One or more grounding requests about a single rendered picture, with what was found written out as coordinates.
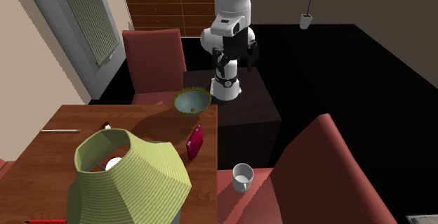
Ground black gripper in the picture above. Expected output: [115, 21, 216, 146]
[211, 31, 260, 78]

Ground dark robot stand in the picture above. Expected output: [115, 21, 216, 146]
[182, 67, 283, 170]

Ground grey-blue bowl with gold rim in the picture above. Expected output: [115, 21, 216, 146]
[172, 86, 213, 117]

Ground potted plant in white pot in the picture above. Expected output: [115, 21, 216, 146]
[299, 0, 332, 30]

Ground red upholstered chair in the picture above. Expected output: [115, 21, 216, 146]
[217, 113, 400, 224]
[121, 28, 187, 106]

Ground brown wooden cabinet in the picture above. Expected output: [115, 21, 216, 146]
[118, 0, 217, 38]

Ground red phone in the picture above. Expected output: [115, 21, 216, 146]
[185, 124, 204, 162]

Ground white mug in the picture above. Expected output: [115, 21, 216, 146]
[232, 162, 255, 194]

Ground lamp with green ribbed shade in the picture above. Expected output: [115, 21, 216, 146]
[66, 128, 193, 224]

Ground white pencil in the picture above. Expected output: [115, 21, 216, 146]
[39, 129, 82, 135]

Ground brown wooden table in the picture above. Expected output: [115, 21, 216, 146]
[0, 104, 219, 224]

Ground red pen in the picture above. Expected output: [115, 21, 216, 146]
[24, 218, 68, 224]

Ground grey wall radiator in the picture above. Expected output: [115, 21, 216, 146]
[54, 0, 120, 68]

